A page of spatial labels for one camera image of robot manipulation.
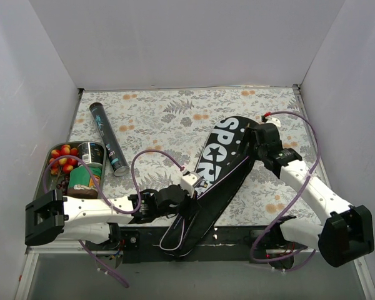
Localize black racket cover bag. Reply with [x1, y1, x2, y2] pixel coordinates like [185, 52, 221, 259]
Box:
[159, 116, 259, 258]

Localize black shuttlecock tube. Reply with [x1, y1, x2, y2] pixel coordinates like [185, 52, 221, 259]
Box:
[89, 102, 129, 177]

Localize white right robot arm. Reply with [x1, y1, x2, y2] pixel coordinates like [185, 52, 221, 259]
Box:
[252, 123, 374, 268]

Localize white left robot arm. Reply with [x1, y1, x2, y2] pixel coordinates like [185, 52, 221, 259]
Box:
[24, 184, 198, 250]

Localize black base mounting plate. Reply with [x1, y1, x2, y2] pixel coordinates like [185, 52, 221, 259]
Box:
[84, 225, 304, 265]

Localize floral tablecloth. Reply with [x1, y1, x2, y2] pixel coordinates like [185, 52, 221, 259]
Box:
[67, 87, 326, 228]

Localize black printed can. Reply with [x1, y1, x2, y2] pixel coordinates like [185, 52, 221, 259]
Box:
[77, 142, 104, 168]

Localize dark fake grapes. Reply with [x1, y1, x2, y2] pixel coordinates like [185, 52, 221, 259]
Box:
[56, 175, 70, 196]

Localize red yellow fake fruit bunch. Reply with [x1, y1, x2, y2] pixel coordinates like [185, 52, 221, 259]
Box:
[48, 144, 78, 176]

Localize dark green tray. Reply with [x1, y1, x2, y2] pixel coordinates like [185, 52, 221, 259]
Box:
[34, 141, 107, 199]

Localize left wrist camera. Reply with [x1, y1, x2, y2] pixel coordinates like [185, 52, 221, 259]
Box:
[180, 171, 208, 196]

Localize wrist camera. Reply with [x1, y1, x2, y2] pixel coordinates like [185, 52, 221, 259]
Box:
[180, 171, 208, 196]
[261, 112, 281, 128]

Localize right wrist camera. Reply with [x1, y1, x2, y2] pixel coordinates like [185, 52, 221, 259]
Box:
[261, 112, 281, 128]

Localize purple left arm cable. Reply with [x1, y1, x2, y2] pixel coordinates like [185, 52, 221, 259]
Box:
[42, 149, 187, 288]

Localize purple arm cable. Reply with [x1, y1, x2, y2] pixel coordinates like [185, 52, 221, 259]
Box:
[249, 111, 320, 272]
[42, 149, 187, 288]

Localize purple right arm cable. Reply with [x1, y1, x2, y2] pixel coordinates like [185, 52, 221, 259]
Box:
[249, 111, 320, 272]

